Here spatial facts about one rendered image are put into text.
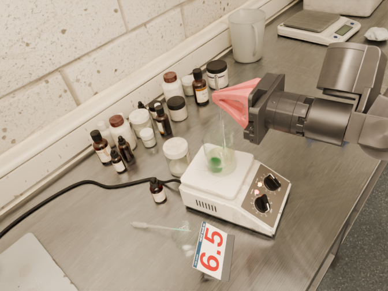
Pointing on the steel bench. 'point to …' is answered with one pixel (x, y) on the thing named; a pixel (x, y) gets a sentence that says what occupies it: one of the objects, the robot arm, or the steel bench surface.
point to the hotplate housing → (223, 211)
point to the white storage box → (343, 6)
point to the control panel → (276, 199)
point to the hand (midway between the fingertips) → (217, 97)
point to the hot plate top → (233, 181)
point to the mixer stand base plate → (31, 268)
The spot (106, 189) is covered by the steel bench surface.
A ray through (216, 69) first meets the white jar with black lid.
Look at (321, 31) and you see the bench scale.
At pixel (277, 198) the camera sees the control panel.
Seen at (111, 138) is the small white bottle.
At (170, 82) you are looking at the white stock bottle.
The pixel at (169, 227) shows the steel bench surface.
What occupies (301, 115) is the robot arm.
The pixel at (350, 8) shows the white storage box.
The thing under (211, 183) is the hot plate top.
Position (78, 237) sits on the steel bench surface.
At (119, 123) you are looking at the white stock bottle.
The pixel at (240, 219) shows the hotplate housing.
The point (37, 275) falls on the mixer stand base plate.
